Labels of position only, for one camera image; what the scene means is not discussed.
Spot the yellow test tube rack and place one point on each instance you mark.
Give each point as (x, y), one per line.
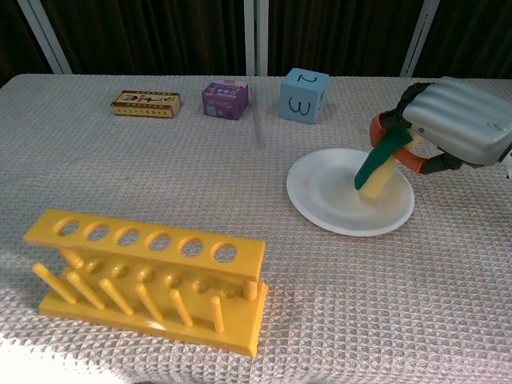
(160, 248)

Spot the blue foam number cube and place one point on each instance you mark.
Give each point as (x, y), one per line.
(300, 104)

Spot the white woven tablecloth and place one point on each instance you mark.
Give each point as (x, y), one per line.
(160, 168)

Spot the yellow brown flat box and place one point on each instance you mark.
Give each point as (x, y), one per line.
(144, 105)

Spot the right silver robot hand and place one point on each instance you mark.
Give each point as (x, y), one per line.
(456, 120)

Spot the black pleated curtain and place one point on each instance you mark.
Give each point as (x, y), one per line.
(160, 36)

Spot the green and yellow sponge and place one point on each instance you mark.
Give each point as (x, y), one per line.
(376, 176)

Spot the white metal frame post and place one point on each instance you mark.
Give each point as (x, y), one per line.
(46, 38)
(420, 38)
(256, 36)

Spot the white paper plate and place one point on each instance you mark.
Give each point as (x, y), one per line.
(328, 200)

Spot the purple small carton box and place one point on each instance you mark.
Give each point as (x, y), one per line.
(222, 105)

